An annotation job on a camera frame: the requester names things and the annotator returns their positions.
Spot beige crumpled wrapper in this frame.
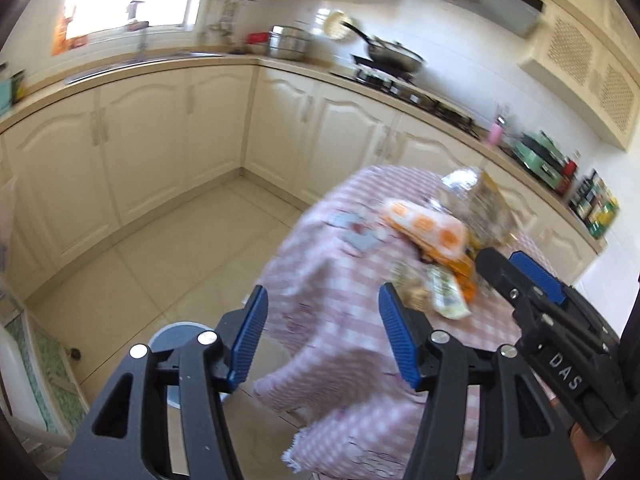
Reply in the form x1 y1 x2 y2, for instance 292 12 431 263
389 259 432 307

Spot steel faucet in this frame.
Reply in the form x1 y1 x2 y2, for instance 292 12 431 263
131 19 152 62

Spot hanging kitchen utensils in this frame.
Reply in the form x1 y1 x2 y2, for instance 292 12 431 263
201 0 262 47

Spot row of spice bottles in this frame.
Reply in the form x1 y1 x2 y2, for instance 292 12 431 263
569 169 622 239

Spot clear plastic bread bag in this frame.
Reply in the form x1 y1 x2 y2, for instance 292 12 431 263
439 166 520 247

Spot pink cup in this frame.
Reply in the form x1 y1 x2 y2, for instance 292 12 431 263
486 105 517 147

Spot cream upper lattice cabinet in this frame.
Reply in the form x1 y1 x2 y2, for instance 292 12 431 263
516 0 640 152

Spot black gas stove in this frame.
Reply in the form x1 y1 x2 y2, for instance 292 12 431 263
331 54 480 138

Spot steel sink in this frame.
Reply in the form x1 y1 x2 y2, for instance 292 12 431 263
64 51 223 85

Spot green patterned rolling cart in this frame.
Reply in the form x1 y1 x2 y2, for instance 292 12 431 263
0 307 92 453

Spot grey round trash bin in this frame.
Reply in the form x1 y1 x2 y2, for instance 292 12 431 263
149 320 236 407

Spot orange patterned snack packet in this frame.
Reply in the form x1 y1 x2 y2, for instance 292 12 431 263
381 199 478 301

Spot yellow green snack packet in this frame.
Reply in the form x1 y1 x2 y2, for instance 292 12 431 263
426 264 474 321

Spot person's right forearm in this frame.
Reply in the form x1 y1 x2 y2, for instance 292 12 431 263
569 417 617 480

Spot cream lower kitchen cabinets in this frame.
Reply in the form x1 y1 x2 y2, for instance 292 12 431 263
0 52 608 311

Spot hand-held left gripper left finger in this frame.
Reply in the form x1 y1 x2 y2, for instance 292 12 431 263
59 285 271 480

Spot pink checkered tablecloth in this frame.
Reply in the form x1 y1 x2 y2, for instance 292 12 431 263
252 164 563 480

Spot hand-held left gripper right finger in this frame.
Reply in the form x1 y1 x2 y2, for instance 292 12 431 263
378 282 571 480

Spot green box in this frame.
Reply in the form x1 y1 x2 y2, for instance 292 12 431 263
511 131 569 189

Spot steel pot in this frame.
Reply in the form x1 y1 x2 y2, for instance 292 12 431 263
266 24 314 61

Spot black wok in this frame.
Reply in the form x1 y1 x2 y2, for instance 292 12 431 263
341 21 427 74

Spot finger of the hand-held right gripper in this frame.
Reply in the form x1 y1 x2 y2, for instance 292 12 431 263
508 250 601 328
474 247 548 343

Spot yellow round steamer plate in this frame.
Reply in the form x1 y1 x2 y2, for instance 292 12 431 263
324 9 359 42

